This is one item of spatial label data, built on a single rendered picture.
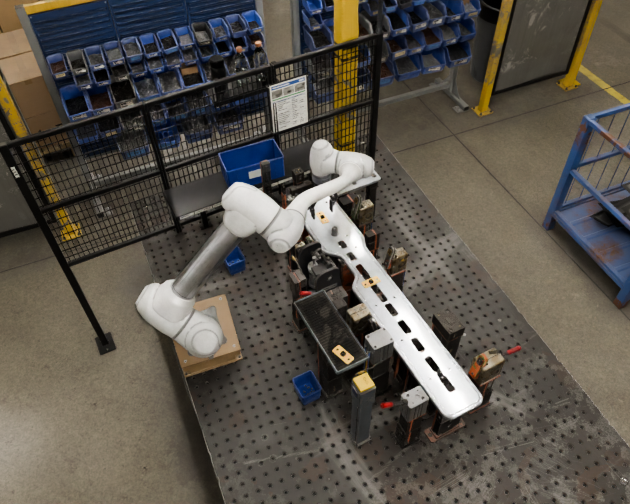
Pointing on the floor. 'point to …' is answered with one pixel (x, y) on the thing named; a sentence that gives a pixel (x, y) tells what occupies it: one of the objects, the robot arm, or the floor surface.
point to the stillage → (608, 211)
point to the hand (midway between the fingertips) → (322, 210)
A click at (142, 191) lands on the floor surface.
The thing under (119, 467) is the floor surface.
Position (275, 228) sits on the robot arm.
